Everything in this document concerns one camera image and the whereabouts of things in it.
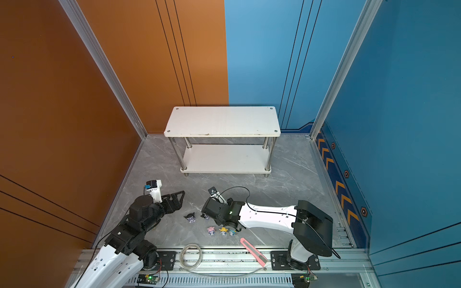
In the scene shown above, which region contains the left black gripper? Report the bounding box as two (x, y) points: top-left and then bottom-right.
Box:
(142, 190), (185, 234)

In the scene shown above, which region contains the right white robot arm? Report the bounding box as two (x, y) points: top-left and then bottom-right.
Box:
(202, 198), (333, 271)

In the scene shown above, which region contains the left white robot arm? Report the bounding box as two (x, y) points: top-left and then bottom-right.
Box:
(71, 191), (185, 288)

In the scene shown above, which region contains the yellow small figurine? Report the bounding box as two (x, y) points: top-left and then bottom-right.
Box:
(219, 227), (229, 236)

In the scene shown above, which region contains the pink small figurine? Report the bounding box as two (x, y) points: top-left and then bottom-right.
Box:
(207, 226), (216, 236)

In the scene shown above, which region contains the clear coiled tube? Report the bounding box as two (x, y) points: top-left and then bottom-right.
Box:
(178, 243), (268, 278)

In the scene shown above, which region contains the pink utility knife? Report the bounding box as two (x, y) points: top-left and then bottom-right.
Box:
(240, 238), (268, 267)

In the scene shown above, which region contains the white two-tier shelf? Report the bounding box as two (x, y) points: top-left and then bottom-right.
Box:
(164, 106), (281, 176)

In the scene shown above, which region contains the left green circuit board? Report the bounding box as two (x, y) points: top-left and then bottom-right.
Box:
(136, 274), (160, 286)

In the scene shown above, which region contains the green circuit board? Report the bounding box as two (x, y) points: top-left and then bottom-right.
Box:
(136, 274), (160, 286)
(291, 274), (318, 288)

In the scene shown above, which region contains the right green circuit board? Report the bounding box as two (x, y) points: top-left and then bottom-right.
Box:
(291, 274), (318, 288)

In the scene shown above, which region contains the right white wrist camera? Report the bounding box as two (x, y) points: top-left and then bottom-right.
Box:
(208, 187), (225, 203)

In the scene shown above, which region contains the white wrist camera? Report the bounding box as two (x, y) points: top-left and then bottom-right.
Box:
(208, 187), (225, 203)
(144, 180), (162, 203)

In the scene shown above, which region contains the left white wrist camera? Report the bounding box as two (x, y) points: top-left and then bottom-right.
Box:
(144, 180), (162, 203)

